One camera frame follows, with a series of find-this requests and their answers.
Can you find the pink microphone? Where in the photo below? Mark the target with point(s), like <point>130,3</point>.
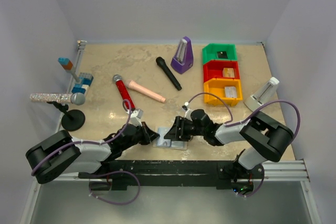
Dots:
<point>135,86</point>

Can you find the green storage bin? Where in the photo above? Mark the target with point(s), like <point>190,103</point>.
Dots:
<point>209,52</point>

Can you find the blue toy brick tower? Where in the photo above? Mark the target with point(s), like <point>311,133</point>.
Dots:
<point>82,81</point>

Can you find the red glitter microphone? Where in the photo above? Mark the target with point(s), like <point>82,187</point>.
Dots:
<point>127,101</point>

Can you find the card stack in yellow bin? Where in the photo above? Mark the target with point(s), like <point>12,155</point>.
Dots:
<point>230,92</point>

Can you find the silver glitter microphone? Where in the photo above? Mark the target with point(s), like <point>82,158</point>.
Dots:
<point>75,98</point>

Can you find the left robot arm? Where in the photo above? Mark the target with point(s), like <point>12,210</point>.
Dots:
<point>62,153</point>

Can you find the red storage bin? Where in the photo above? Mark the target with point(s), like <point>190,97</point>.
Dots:
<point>214,69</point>

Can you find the purple metronome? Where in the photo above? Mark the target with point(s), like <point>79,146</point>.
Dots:
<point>183,59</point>

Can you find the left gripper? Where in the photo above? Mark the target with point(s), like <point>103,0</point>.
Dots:
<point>149,135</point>

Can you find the black item in green bin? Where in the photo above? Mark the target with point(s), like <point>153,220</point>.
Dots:
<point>222,55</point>

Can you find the wooden block in red bin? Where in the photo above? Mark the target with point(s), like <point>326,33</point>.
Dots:
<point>229,73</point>

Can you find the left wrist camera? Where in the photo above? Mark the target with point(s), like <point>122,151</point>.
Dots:
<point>135,118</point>

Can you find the blue credit cards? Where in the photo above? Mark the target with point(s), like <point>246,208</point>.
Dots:
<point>164,140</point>

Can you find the black microphone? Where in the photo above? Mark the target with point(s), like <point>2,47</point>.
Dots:
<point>162,64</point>

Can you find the black microphone stand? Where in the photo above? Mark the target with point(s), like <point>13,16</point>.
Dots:
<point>72,120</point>

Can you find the yellow storage bin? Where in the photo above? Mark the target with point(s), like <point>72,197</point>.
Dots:
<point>216,87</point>

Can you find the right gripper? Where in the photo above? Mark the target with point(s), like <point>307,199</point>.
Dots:
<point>176,132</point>

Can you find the beige leather card holder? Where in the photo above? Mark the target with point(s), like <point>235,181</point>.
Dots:
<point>173,146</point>

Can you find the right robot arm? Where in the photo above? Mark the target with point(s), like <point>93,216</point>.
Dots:
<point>267,137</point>

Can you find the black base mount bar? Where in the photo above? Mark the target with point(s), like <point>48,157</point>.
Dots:
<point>218,174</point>

